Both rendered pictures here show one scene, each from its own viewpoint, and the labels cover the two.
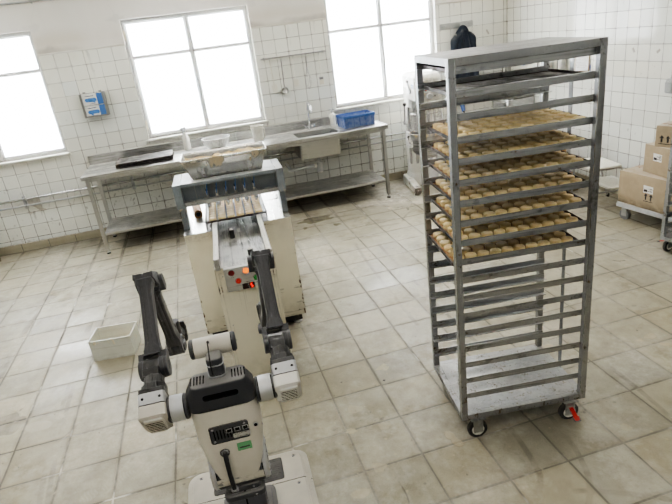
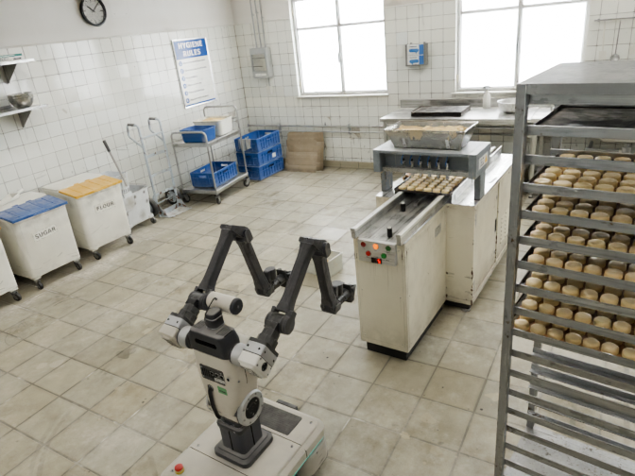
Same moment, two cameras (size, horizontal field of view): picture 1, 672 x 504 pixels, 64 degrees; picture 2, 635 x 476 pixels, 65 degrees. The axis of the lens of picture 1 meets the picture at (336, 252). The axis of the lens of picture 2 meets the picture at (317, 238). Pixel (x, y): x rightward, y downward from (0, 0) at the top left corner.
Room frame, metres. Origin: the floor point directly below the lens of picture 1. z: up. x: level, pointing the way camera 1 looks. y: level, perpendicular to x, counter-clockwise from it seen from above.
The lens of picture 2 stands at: (0.66, -1.10, 2.04)
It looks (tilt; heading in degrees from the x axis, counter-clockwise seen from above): 24 degrees down; 45
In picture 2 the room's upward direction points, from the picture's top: 6 degrees counter-clockwise
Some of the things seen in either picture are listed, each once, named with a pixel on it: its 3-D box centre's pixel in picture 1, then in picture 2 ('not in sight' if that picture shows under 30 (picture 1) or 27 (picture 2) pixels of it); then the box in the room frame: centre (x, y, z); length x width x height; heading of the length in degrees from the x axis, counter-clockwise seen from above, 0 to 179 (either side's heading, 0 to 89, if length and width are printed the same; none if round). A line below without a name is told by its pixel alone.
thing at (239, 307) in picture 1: (252, 299); (403, 273); (3.12, 0.57, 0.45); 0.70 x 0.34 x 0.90; 10
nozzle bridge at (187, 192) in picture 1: (232, 195); (430, 170); (3.62, 0.66, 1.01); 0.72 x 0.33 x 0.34; 100
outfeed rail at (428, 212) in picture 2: (255, 206); (455, 185); (3.76, 0.53, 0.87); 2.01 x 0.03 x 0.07; 10
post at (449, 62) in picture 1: (458, 263); (507, 331); (2.14, -0.52, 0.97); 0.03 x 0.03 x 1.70; 5
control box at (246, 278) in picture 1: (247, 276); (377, 251); (2.77, 0.51, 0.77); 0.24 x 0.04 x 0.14; 100
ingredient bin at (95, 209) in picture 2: not in sight; (91, 215); (2.59, 4.15, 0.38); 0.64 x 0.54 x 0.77; 100
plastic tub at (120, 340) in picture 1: (115, 341); (322, 262); (3.49, 1.68, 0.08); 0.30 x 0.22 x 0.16; 94
